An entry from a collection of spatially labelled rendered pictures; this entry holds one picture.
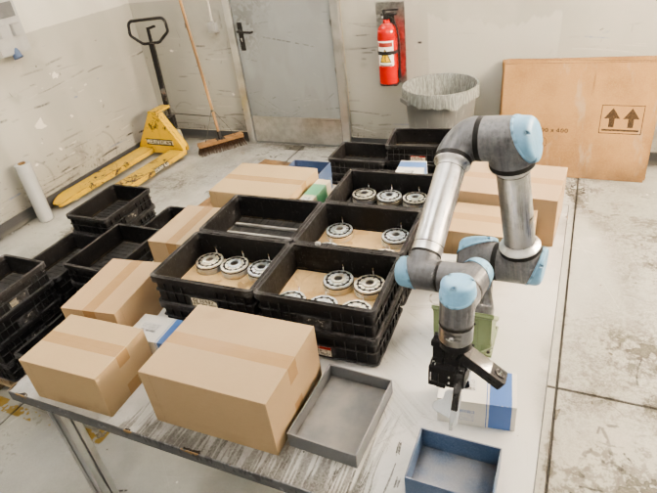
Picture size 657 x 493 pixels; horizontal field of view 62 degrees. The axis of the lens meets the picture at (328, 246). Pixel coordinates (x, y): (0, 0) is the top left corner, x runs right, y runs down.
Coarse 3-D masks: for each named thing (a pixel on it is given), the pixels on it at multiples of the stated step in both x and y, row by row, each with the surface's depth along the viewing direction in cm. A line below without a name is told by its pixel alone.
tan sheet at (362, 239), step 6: (324, 234) 212; (354, 234) 209; (360, 234) 209; (366, 234) 208; (372, 234) 208; (378, 234) 207; (324, 240) 208; (354, 240) 206; (360, 240) 205; (366, 240) 205; (372, 240) 204; (378, 240) 204; (360, 246) 201; (366, 246) 201; (372, 246) 200; (378, 246) 200
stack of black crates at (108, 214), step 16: (112, 192) 336; (128, 192) 334; (144, 192) 321; (80, 208) 315; (96, 208) 326; (112, 208) 331; (128, 208) 313; (144, 208) 325; (80, 224) 308; (96, 224) 302; (112, 224) 303; (144, 224) 326
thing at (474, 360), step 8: (472, 352) 121; (480, 352) 122; (464, 360) 119; (472, 360) 119; (480, 360) 120; (488, 360) 121; (472, 368) 119; (480, 368) 118; (488, 368) 119; (496, 368) 120; (480, 376) 119; (488, 376) 118; (496, 376) 118; (504, 376) 119; (496, 384) 119
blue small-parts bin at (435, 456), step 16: (432, 432) 137; (416, 448) 135; (432, 448) 140; (448, 448) 138; (464, 448) 135; (480, 448) 133; (496, 448) 131; (416, 464) 137; (432, 464) 136; (448, 464) 136; (464, 464) 135; (480, 464) 135; (496, 464) 134; (416, 480) 126; (432, 480) 132; (448, 480) 132; (464, 480) 131; (480, 480) 131; (496, 480) 124
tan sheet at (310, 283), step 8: (296, 272) 192; (304, 272) 191; (312, 272) 191; (296, 280) 188; (304, 280) 187; (312, 280) 187; (320, 280) 186; (288, 288) 184; (296, 288) 184; (304, 288) 183; (312, 288) 183; (320, 288) 182; (312, 296) 179; (336, 296) 177; (344, 296) 177; (352, 296) 176
